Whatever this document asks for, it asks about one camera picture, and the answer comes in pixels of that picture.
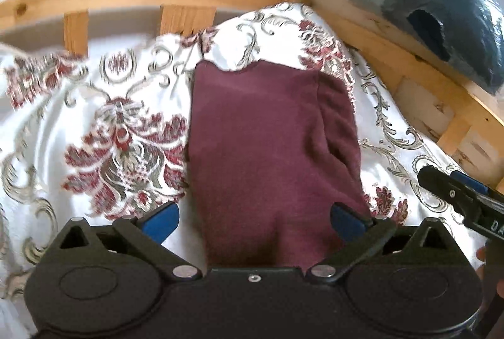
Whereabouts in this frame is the person's right hand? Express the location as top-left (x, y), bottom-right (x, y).
top-left (476, 240), bottom-right (503, 339)

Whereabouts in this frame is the maroon knit sweater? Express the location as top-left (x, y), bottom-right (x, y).
top-left (188, 61), bottom-right (370, 268)

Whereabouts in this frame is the floral satin bedspread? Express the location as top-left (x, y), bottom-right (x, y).
top-left (1, 3), bottom-right (482, 338)

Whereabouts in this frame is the wooden bed frame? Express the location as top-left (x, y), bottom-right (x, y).
top-left (0, 0), bottom-right (504, 194)

